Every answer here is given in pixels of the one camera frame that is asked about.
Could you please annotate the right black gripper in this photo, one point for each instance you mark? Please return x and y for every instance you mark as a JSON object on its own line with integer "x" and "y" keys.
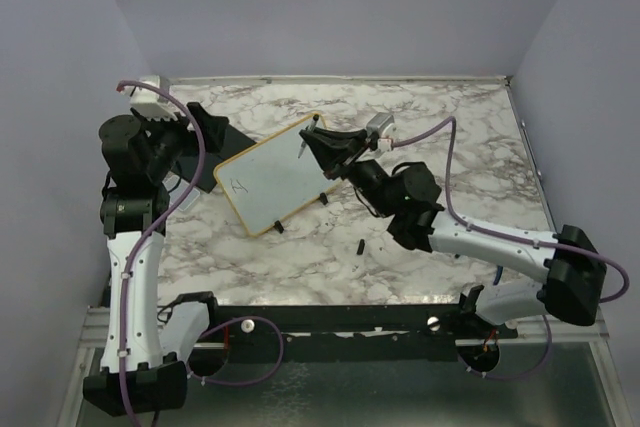
{"x": 331, "y": 149}

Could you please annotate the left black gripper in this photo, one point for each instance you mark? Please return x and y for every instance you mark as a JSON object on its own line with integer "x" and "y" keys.
{"x": 212, "y": 127}

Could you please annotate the yellow framed whiteboard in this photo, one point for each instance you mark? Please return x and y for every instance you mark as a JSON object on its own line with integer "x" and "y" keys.
{"x": 272, "y": 180}

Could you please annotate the black marker cap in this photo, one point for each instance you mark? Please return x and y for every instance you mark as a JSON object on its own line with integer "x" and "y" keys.
{"x": 360, "y": 247}

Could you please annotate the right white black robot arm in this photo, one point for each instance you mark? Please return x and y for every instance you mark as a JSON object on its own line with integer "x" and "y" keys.
{"x": 562, "y": 273}

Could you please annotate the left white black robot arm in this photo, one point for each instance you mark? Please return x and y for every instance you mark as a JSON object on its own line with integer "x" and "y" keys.
{"x": 144, "y": 365}

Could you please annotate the black rectangular pad upper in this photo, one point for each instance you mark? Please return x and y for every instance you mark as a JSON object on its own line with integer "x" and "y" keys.
{"x": 235, "y": 142}

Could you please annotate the black rectangular pad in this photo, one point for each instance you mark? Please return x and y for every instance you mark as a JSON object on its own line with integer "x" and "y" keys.
{"x": 235, "y": 142}
{"x": 185, "y": 167}

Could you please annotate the black rectangular pad lower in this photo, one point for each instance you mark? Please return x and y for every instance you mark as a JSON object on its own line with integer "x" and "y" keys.
{"x": 185, "y": 167}

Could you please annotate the grey white eraser block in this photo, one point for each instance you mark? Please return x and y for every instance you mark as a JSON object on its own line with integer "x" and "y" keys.
{"x": 176, "y": 186}

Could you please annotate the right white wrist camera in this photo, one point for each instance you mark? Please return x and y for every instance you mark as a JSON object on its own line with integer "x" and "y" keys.
{"x": 381, "y": 130}

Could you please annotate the black mounting rail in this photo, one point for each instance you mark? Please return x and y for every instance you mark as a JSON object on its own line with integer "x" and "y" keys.
{"x": 265, "y": 334}

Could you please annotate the blue handled pliers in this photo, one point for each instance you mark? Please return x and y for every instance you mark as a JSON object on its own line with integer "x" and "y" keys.
{"x": 498, "y": 275}

